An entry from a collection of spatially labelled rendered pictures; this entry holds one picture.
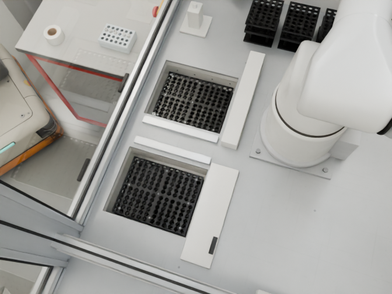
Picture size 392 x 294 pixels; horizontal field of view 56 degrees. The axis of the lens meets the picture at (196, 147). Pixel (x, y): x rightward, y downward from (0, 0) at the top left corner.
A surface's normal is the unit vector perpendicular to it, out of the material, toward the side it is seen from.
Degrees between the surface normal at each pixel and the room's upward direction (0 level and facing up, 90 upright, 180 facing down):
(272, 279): 0
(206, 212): 0
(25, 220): 90
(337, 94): 41
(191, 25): 90
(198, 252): 0
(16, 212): 90
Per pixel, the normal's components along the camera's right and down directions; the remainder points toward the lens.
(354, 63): -0.10, -0.20
